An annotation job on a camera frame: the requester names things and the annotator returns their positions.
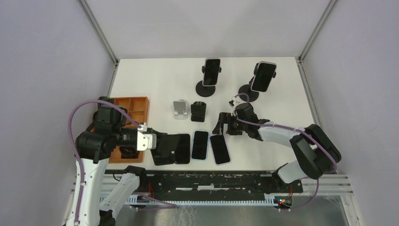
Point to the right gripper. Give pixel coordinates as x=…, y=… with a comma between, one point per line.
x=233, y=132

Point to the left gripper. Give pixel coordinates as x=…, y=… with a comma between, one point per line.
x=150, y=129

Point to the black phone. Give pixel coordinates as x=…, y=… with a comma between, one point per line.
x=182, y=152

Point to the black folding phone stand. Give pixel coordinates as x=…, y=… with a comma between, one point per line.
x=198, y=111

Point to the lilac case phone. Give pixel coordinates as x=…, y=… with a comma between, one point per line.
x=220, y=150

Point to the light blue case phone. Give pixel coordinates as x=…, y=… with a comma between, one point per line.
x=200, y=145

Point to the black round base stand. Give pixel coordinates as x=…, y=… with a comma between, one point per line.
x=204, y=91

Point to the white folding phone stand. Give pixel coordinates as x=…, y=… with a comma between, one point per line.
x=180, y=109

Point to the pink case phone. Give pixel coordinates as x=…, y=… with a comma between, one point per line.
x=211, y=70

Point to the clear case phone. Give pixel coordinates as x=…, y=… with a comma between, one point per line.
x=264, y=72

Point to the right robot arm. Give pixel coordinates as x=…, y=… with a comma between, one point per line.
x=315, y=153

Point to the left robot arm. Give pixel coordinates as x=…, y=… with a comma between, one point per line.
x=92, y=151

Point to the orange wooden organizer tray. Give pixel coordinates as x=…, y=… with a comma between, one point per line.
x=135, y=107

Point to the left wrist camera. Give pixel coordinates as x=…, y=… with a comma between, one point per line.
x=145, y=138

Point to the white slotted cable duct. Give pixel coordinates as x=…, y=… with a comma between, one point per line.
x=268, y=201

